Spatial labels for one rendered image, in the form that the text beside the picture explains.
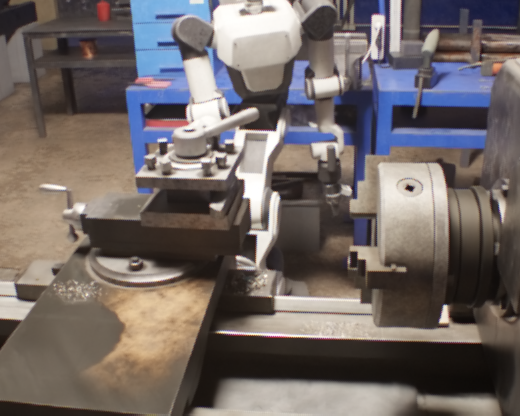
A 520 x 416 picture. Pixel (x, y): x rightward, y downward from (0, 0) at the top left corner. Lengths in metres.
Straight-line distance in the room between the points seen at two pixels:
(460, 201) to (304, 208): 2.12
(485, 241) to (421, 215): 0.10
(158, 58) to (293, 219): 0.99
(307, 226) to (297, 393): 1.88
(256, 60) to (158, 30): 0.94
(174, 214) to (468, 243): 0.53
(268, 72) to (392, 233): 1.32
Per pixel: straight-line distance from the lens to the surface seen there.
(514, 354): 0.98
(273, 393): 1.24
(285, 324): 1.22
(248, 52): 2.04
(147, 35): 2.94
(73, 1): 5.44
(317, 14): 2.09
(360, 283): 1.03
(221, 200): 1.12
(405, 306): 0.89
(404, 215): 0.86
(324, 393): 1.23
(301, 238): 3.08
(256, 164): 2.19
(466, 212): 0.92
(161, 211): 1.15
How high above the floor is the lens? 1.56
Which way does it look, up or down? 25 degrees down
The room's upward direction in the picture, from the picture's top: 2 degrees counter-clockwise
